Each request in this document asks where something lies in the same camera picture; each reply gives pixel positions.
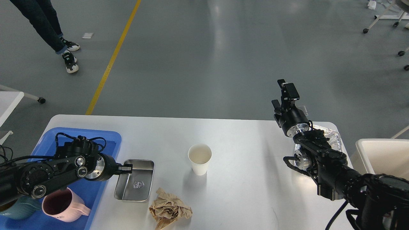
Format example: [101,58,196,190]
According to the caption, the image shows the white paper scrap on floor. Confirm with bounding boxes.
[82,33,94,39]

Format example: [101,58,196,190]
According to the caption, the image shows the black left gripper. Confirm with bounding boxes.
[85,153,133,181]

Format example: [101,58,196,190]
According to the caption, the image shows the white rolling chair base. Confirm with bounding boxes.
[362,0,409,72]

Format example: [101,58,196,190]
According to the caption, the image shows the person in dark clothes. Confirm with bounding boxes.
[11,0,80,74]

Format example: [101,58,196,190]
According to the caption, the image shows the aluminium foil tray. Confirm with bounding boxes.
[313,124,343,152]

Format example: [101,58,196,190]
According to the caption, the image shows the clear floor plate right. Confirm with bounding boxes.
[299,105,309,116]

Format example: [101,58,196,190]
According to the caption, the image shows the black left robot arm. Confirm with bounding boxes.
[0,133,133,205]

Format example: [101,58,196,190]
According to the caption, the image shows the stainless steel rectangular tray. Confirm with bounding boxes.
[114,159,155,202]

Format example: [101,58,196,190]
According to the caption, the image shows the black cables at left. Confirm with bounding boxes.
[0,144,14,163]

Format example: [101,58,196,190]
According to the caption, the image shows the pink ribbed mug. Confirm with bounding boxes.
[42,188,91,223]

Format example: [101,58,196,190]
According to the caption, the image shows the crumpled brown paper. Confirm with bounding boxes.
[149,187,193,230]

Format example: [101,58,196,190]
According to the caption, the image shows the beige plastic bin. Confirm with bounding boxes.
[350,139,409,180]

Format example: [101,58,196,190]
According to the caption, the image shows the blue plastic tray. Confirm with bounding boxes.
[0,127,122,230]

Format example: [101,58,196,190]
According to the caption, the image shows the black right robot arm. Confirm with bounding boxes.
[272,80,409,230]

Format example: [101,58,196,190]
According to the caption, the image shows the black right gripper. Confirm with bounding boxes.
[271,80,311,137]

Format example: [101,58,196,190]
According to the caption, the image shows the white paper cup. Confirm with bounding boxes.
[188,143,213,176]

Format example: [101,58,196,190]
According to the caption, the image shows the teal ceramic mug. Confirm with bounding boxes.
[0,196,42,220]

